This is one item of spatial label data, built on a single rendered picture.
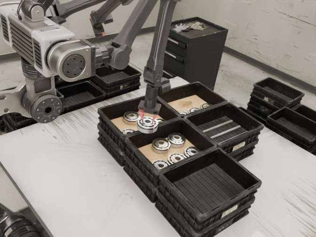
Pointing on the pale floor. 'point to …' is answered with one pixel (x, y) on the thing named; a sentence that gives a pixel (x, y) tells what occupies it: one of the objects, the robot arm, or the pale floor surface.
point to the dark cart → (194, 52)
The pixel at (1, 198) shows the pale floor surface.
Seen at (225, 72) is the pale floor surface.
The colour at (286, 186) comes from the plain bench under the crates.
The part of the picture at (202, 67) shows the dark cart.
